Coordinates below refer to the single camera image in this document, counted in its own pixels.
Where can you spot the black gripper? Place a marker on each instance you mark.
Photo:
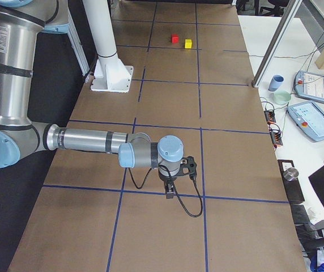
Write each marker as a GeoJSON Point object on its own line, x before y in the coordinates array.
{"type": "Point", "coordinates": [167, 178]}

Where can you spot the yellow wooden block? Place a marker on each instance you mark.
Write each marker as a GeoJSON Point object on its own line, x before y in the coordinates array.
{"type": "Point", "coordinates": [188, 44]}

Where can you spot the red wooden block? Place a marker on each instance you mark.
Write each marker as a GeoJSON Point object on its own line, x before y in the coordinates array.
{"type": "Point", "coordinates": [174, 39]}

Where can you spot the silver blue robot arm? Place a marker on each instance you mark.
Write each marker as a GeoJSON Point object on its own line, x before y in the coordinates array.
{"type": "Point", "coordinates": [20, 23]}

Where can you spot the near black orange connector box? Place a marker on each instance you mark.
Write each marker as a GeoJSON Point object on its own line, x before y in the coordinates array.
{"type": "Point", "coordinates": [276, 137]}

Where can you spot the black orange connector box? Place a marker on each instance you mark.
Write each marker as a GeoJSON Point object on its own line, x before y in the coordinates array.
{"type": "Point", "coordinates": [270, 116]}
{"type": "Point", "coordinates": [276, 137]}

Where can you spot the black rectangular box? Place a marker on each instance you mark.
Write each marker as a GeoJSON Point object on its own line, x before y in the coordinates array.
{"type": "Point", "coordinates": [292, 188]}

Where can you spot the silver metal cylinder weight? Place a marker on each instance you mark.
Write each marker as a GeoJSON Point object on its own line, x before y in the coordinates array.
{"type": "Point", "coordinates": [290, 174]}

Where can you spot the far black orange connector box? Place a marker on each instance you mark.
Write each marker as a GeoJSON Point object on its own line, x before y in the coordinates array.
{"type": "Point", "coordinates": [270, 116]}

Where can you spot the green plastic bowl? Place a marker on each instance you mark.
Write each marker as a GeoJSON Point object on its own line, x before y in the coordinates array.
{"type": "Point", "coordinates": [281, 97]}

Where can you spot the black office chair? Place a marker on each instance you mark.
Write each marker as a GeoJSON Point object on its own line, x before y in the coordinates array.
{"type": "Point", "coordinates": [310, 236]}

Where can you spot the blue plastic cup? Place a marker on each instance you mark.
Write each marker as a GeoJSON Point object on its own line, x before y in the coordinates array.
{"type": "Point", "coordinates": [275, 83]}

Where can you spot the near teach pendant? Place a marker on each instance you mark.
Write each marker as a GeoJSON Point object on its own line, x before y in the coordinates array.
{"type": "Point", "coordinates": [309, 117]}

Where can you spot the teach pendant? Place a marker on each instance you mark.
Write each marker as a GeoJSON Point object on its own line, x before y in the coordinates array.
{"type": "Point", "coordinates": [309, 85]}
{"type": "Point", "coordinates": [309, 117]}

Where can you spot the far teach pendant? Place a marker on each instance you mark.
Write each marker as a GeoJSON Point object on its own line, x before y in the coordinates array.
{"type": "Point", "coordinates": [309, 85]}

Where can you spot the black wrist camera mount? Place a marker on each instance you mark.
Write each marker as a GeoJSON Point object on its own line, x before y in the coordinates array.
{"type": "Point", "coordinates": [188, 167]}

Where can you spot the white pedestal column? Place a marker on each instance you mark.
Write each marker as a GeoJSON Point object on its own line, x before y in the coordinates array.
{"type": "Point", "coordinates": [110, 74]}

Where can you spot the aluminium frame post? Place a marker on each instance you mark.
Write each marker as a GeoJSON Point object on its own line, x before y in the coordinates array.
{"type": "Point", "coordinates": [283, 25]}

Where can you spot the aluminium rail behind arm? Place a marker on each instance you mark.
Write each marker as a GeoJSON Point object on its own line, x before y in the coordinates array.
{"type": "Point", "coordinates": [77, 46]}

